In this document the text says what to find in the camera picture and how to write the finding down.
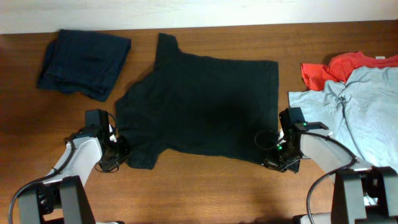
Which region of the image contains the red garment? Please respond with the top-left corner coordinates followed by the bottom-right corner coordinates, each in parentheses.
top-left (301, 51), bottom-right (397, 91)

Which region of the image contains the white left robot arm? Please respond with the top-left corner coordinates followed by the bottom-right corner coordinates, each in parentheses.
top-left (8, 130), bottom-right (132, 224)

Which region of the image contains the light blue-grey t-shirt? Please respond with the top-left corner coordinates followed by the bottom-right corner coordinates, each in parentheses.
top-left (289, 67), bottom-right (397, 169)

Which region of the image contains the folded navy blue garment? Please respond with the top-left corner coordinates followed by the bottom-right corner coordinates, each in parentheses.
top-left (37, 29), bottom-right (131, 102)

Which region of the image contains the dark green t-shirt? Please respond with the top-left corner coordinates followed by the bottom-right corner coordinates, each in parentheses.
top-left (116, 33), bottom-right (279, 169)

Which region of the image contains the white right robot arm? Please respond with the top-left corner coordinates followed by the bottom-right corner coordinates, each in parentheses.
top-left (263, 122), bottom-right (397, 223)

